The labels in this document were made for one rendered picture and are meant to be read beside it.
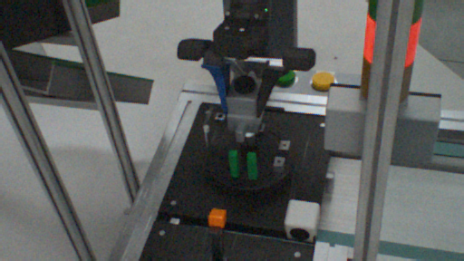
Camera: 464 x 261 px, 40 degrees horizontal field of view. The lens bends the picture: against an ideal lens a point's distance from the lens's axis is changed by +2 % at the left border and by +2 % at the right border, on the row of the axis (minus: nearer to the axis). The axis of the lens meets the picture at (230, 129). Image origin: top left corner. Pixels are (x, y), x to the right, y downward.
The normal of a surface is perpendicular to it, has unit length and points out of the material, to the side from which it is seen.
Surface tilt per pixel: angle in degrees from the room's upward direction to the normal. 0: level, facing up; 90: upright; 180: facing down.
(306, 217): 0
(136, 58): 0
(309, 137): 0
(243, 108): 90
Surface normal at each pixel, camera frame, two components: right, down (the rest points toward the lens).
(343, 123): -0.24, 0.71
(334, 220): -0.08, -0.69
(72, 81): 0.91, 0.24
